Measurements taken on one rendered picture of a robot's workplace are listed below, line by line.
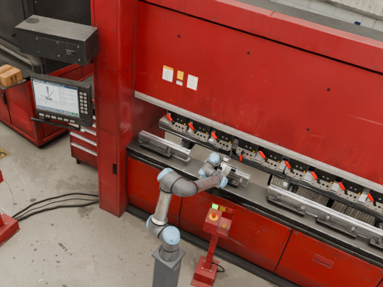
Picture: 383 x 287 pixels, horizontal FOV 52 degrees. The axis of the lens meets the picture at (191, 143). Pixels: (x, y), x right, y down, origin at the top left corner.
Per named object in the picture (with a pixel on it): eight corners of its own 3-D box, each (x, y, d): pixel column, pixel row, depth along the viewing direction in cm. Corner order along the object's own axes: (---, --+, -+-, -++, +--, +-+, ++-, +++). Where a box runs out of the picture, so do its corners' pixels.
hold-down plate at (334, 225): (315, 222, 302) (317, 220, 300) (317, 218, 306) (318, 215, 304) (354, 239, 293) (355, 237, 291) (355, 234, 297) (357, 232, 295)
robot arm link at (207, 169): (207, 179, 274) (216, 167, 275) (195, 171, 280) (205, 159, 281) (210, 183, 281) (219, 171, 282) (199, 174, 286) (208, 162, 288)
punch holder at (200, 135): (190, 136, 319) (192, 119, 309) (195, 131, 325) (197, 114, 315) (206, 143, 315) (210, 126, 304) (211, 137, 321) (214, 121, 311)
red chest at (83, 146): (70, 165, 443) (63, 90, 381) (98, 142, 480) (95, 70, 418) (107, 182, 429) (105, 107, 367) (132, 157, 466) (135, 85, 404)
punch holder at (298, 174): (283, 173, 296) (289, 158, 286) (286, 167, 302) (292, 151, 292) (302, 181, 292) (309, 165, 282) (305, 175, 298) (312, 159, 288)
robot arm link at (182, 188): (187, 189, 235) (231, 175, 274) (175, 180, 241) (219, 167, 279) (181, 205, 240) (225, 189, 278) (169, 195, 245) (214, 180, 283)
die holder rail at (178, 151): (138, 141, 353) (138, 133, 347) (142, 138, 357) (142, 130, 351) (187, 162, 339) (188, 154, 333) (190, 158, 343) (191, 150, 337)
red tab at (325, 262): (312, 261, 313) (314, 255, 309) (312, 258, 315) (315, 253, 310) (330, 269, 309) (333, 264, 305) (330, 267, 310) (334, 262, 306)
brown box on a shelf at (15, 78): (-16, 78, 383) (-18, 68, 375) (8, 70, 400) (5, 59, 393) (3, 90, 371) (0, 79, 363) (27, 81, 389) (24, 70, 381)
